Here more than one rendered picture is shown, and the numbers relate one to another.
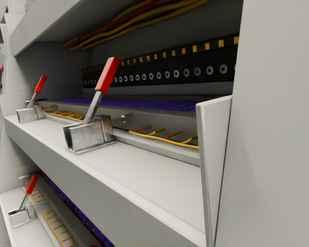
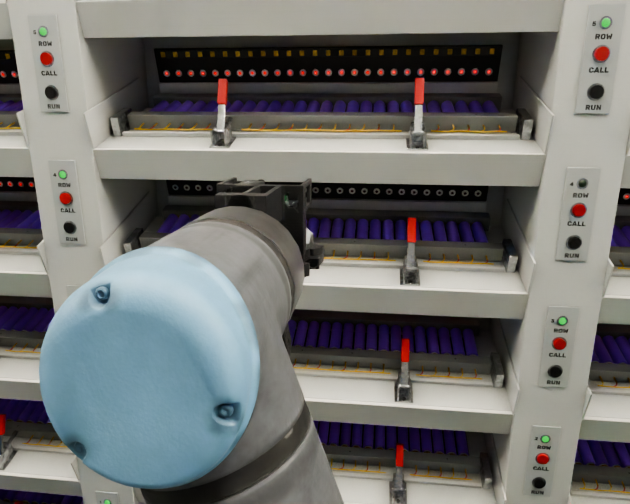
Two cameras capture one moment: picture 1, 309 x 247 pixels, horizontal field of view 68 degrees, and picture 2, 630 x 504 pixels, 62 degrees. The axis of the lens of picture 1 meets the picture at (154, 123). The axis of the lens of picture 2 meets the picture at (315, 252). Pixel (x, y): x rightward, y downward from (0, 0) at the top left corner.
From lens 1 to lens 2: 0.71 m
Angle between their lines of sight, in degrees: 45
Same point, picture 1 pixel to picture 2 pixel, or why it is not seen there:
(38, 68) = (119, 184)
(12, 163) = not seen: hidden behind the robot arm
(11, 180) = not seen: hidden behind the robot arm
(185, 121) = (462, 250)
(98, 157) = (434, 282)
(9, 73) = (101, 207)
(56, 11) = (343, 177)
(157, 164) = (470, 276)
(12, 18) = (91, 118)
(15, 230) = not seen: hidden behind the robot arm
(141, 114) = (421, 247)
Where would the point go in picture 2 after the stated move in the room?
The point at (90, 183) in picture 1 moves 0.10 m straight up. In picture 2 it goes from (452, 295) to (458, 225)
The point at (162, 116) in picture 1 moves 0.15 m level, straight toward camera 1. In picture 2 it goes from (443, 248) to (543, 271)
